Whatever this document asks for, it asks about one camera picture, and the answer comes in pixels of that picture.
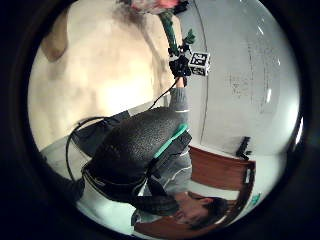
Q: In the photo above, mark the pink artificial flower green stem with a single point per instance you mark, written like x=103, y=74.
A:
x=170, y=30

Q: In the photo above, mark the white marker cube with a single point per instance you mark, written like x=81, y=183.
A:
x=199, y=63

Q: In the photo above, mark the the person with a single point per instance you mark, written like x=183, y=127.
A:
x=178, y=173

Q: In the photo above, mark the whiteboard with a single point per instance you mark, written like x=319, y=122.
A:
x=240, y=50

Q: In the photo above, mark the small green object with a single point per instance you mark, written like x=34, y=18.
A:
x=256, y=199

